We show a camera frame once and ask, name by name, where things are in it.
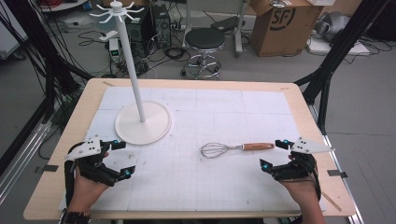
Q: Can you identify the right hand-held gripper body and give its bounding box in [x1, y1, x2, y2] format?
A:
[270, 136, 335, 182]

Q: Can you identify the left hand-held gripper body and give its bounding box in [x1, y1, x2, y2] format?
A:
[64, 135, 125, 188]

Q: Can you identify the wire whisk with wooden handle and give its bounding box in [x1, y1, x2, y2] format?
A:
[199, 142, 276, 160]

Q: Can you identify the person's left hand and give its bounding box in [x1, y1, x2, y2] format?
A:
[67, 170, 110, 215]

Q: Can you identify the person's right hand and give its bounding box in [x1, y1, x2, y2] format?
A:
[277, 174, 322, 214]

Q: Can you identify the white hook stand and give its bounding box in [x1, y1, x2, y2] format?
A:
[89, 0, 173, 147]

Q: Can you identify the black tape piece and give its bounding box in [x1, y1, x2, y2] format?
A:
[34, 163, 60, 175]
[326, 169, 348, 179]

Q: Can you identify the thin wooden stick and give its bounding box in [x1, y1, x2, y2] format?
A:
[320, 189, 343, 214]

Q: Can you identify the white grid mat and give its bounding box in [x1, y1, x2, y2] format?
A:
[59, 86, 328, 213]

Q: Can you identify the white device with green display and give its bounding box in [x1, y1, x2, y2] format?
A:
[108, 37, 121, 63]

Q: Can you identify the black metal stand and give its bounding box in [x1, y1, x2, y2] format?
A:
[293, 0, 391, 135]
[0, 0, 94, 125]

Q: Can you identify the white flat board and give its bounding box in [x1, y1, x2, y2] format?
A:
[305, 36, 372, 57]

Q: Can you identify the white power strip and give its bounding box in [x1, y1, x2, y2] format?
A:
[98, 30, 120, 43]

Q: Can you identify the brown cardboard box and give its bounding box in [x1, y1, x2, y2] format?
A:
[249, 0, 325, 58]

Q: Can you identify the black computer tower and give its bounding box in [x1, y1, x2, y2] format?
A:
[124, 6, 157, 59]
[152, 4, 173, 49]

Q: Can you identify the grey machine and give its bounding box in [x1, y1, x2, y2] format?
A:
[313, 11, 352, 44]

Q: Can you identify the black round stool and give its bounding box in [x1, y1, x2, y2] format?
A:
[180, 27, 226, 80]

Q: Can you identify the black strap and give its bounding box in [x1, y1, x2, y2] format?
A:
[64, 160, 77, 208]
[311, 162, 322, 203]

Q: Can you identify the aluminium rail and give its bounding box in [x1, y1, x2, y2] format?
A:
[307, 102, 366, 224]
[0, 120, 53, 204]

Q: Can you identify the coiled black cable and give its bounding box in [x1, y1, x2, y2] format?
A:
[163, 46, 191, 63]

